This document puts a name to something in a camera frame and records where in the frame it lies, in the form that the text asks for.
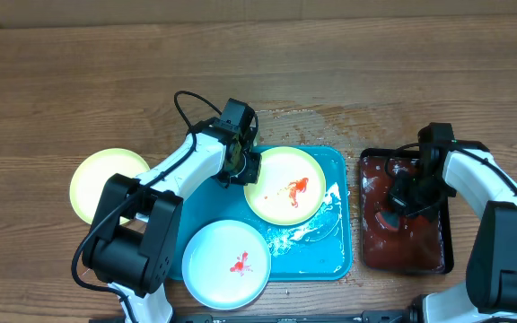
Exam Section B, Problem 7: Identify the red and black sponge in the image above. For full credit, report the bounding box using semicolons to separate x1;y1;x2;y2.
375;211;400;232

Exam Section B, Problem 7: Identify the yellow-green plate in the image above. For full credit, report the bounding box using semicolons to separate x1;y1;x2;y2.
69;148;150;224
243;146;327;226

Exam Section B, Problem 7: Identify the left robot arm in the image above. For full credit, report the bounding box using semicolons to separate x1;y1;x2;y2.
71;118;260;322

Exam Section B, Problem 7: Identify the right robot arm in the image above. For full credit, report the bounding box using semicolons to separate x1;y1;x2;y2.
380;123;517;322

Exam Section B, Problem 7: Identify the black tray with dark water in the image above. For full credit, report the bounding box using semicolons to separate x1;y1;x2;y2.
358;148;454;275

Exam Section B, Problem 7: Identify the teal plastic tray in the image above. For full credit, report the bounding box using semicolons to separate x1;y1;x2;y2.
168;145;353;282

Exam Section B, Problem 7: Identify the light blue plate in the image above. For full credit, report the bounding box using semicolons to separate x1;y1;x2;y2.
181;220;271;310

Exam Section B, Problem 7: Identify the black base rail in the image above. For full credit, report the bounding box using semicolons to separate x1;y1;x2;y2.
88;309;421;323

